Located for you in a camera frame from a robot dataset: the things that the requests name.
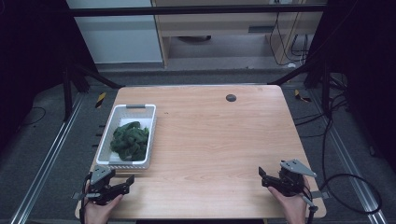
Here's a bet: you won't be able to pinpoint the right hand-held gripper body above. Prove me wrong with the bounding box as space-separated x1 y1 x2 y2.
277 159 330 200

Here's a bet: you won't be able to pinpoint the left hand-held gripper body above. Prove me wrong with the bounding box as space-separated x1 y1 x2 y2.
72 164 125 206

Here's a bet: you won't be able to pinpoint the white plastic basket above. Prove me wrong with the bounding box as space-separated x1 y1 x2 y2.
95 104 158 171

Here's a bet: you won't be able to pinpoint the dark green leafy vegetable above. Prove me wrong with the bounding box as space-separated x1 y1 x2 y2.
109 120 150 162

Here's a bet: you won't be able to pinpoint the person's left hand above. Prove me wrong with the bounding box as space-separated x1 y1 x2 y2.
83 193 124 224

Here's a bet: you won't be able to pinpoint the person's right hand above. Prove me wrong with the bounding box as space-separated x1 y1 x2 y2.
267 175 312 224

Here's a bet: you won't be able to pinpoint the yellow black striped tape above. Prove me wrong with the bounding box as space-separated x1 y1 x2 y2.
293 89 312 104
94 91 107 109

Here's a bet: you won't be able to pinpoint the black metal stand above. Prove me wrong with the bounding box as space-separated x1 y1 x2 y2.
61 60 125 123
267 57 332 117

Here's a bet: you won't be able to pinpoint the white cabinet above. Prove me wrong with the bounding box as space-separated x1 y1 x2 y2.
65 0 164 65

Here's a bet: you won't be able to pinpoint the dark curtain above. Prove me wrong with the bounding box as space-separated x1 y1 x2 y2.
0 0 98 153
306 0 396 174

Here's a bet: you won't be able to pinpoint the light wooden desk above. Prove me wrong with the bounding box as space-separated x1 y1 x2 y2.
150 0 329 69

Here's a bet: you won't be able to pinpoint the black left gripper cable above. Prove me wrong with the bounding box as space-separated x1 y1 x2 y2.
78 172 93 224

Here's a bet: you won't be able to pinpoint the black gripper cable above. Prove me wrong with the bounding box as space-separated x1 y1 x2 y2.
78 172 93 224
299 186 319 224

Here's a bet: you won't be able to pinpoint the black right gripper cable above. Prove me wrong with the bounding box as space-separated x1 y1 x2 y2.
299 186 319 224

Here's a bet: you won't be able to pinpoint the black looped floor cable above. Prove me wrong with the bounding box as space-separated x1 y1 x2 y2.
293 91 383 216

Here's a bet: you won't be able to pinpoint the aluminium floor rail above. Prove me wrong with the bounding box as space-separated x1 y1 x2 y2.
8 92 86 224
307 89 389 224

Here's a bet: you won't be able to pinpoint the thin black floor cable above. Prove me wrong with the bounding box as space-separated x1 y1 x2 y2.
21 105 48 127

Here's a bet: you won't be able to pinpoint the black hanging cables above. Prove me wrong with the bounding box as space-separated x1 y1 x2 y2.
268 11 310 67

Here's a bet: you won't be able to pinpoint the black horizontal frame bar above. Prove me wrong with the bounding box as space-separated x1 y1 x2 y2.
65 4 328 18

